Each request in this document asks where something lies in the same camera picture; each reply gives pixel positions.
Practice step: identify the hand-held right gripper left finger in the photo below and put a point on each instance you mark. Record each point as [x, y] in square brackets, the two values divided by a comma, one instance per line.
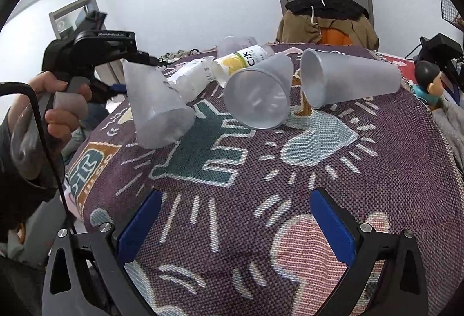
[139, 225]

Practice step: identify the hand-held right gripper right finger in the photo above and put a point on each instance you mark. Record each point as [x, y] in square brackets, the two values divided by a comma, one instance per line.
[331, 225]

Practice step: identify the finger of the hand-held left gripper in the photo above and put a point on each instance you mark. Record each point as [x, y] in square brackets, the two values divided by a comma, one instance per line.
[145, 57]

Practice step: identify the frosted translucent plastic cup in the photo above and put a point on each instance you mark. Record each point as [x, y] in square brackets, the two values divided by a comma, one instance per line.
[237, 44]
[344, 82]
[157, 105]
[259, 98]

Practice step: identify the person's left forearm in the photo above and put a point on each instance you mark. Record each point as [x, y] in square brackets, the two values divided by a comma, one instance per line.
[18, 163]

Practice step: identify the person's left hand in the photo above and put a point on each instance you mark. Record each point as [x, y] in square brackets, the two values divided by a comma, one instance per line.
[60, 122]

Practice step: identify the grey framed mirror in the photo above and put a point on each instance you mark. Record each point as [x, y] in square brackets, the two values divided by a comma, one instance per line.
[70, 20]

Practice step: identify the printed woven blanket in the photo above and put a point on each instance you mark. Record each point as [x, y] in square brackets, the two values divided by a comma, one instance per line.
[253, 174]

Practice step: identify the bottle with yellow label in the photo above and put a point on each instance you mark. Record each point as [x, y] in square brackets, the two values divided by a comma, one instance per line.
[241, 62]

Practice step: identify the grey cloth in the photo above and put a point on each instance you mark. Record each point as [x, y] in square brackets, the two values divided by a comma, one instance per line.
[449, 127]

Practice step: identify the brown jacket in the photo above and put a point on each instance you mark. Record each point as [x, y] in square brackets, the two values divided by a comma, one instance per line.
[301, 29]

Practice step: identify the doll with black hair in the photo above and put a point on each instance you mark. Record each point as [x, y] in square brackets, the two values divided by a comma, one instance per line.
[427, 82]

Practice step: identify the black garment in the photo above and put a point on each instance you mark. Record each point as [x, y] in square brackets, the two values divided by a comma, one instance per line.
[326, 7]

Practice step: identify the black stand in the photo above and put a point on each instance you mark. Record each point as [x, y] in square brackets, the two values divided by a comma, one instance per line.
[438, 47]

